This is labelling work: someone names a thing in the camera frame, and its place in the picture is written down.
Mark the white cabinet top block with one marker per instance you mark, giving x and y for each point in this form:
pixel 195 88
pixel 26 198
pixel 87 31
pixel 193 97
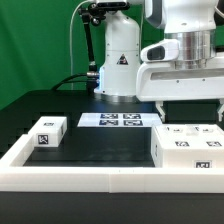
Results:
pixel 48 131

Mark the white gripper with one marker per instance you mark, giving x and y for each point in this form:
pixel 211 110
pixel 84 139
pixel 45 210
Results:
pixel 161 82

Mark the white cabinet body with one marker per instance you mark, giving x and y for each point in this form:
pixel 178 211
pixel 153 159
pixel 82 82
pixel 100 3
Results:
pixel 195 156

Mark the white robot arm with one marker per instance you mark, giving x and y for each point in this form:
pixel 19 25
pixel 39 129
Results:
pixel 162 50

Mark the white U-shaped frame wall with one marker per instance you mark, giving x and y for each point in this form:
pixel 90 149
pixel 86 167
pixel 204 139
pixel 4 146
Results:
pixel 15 176

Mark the white marker base sheet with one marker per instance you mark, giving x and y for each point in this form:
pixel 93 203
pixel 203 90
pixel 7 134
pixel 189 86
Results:
pixel 119 120

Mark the white door panel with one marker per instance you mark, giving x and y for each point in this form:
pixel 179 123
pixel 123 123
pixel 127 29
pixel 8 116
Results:
pixel 175 136
pixel 210 136

